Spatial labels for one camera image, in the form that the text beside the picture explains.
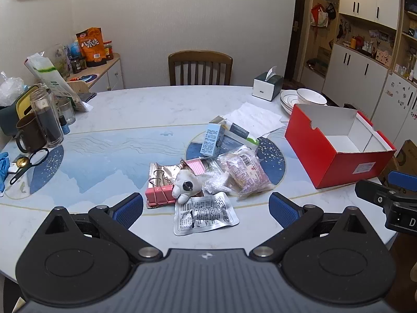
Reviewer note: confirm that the black hanging bag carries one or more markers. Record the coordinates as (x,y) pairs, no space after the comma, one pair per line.
(331,11)

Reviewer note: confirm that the clear drinking glass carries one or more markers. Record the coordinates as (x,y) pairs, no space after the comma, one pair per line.
(66,111)

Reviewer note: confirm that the blue glove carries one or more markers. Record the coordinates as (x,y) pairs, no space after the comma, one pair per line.
(4,169)

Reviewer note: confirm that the pink striped pack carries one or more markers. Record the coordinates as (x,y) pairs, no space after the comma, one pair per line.
(194,166)

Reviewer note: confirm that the crumpled clear plastic bag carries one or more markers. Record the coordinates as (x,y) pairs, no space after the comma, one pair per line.
(9,89)

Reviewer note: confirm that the glass bottle with dark liquid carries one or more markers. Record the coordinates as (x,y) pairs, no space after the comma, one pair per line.
(49,127)

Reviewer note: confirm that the dark brown mug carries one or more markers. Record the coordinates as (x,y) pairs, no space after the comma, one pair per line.
(31,133)

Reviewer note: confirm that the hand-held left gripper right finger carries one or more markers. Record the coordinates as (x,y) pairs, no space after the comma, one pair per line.
(283,210)

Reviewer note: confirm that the small blue dropper bottle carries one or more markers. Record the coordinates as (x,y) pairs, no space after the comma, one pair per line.
(65,127)

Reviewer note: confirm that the red cardboard box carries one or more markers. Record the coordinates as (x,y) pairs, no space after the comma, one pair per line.
(325,156)

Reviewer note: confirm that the jar with red lid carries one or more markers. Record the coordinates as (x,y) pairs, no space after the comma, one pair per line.
(108,50)

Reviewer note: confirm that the white paper napkin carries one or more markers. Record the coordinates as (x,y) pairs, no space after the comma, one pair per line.
(254,117)

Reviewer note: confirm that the brown cardboard box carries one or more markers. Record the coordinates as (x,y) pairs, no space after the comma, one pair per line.
(405,158)

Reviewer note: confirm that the orange snack bag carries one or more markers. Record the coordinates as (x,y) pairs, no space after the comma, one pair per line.
(91,47)

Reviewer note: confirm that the teal container with yellow lid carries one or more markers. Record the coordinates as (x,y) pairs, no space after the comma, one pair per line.
(6,119)

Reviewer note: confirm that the white green plastic package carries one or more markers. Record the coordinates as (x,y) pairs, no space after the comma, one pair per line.
(52,78)

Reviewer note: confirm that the silver foil sachet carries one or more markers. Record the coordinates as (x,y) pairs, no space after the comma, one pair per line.
(208,215)

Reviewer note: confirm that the white plate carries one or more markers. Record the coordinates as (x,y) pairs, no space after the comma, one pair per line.
(288,109)
(288,97)

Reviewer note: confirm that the pink binder clip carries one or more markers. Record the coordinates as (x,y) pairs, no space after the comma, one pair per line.
(159,194)

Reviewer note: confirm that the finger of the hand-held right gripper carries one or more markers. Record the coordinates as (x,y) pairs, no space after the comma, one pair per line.
(404,179)
(371,194)

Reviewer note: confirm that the white side cabinet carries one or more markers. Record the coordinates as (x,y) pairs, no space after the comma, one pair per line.
(112,75)

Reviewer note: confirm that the white plush toy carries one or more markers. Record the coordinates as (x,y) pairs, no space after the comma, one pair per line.
(187,186)

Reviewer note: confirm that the light blue carton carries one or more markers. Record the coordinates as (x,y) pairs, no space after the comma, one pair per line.
(211,140)

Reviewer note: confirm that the dark glass jar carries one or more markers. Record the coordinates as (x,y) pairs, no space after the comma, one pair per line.
(78,65)

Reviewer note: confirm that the gold spoon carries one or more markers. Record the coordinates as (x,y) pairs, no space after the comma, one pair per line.
(22,162)

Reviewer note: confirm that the white bowl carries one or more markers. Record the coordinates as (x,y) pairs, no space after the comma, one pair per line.
(309,97)

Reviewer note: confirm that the brown wooden chair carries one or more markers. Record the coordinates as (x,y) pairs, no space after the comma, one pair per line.
(198,57)

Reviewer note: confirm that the white wooden cabinet unit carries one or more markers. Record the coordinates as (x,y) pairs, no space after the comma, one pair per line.
(358,62)

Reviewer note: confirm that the red hanging bag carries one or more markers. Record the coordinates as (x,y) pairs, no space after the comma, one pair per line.
(318,15)

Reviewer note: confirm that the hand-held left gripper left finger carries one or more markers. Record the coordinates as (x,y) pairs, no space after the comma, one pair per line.
(128,210)

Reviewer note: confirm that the dark wooden door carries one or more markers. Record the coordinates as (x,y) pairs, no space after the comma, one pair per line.
(299,39)

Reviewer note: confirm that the white fridge with magnets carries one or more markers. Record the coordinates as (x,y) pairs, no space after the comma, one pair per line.
(397,104)

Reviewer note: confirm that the clear bag with white contents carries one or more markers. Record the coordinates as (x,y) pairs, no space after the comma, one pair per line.
(247,172)

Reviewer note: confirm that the gold foil packet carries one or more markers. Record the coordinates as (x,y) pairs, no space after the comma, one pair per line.
(163,172)

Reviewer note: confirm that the green white tissue box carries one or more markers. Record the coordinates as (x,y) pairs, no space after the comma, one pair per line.
(270,86)

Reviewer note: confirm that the black magnifying glass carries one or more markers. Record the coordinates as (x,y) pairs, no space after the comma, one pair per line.
(18,176)

